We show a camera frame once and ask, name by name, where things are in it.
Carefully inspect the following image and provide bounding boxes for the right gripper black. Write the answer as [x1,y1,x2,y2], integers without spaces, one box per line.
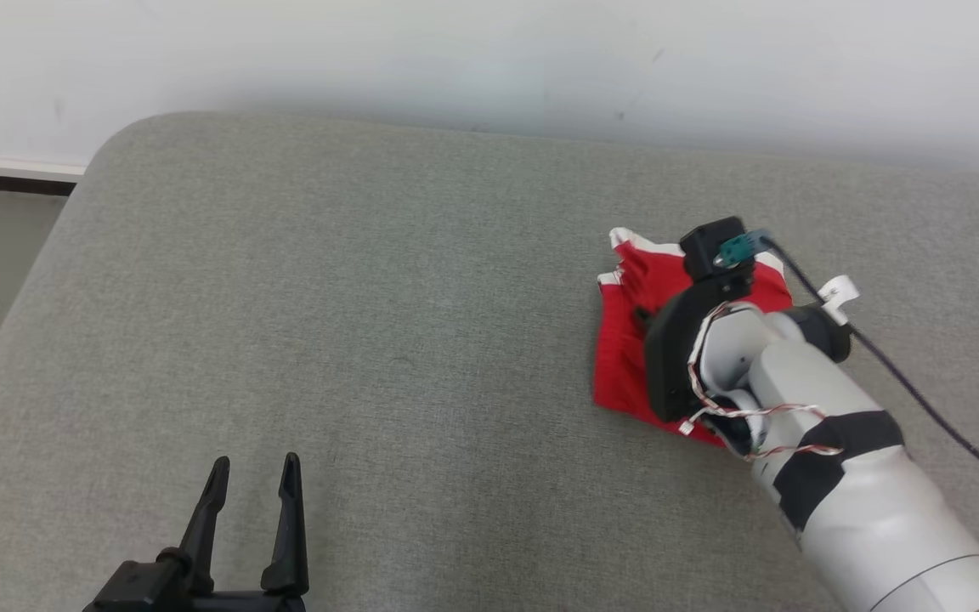
[632,268,755,423]

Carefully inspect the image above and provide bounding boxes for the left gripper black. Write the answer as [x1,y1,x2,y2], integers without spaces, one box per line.
[82,452,310,612]

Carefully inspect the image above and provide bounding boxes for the red number 23 basketball jersey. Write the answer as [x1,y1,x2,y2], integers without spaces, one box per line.
[593,228,796,449]

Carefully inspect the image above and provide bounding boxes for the white and black baseboard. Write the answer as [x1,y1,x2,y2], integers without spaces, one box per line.
[0,153,87,198]

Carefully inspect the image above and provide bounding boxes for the red white wire bundle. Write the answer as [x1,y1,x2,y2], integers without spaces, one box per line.
[676,302,845,462]

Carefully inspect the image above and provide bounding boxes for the white cable label tag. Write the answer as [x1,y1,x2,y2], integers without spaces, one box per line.
[818,275,861,326]

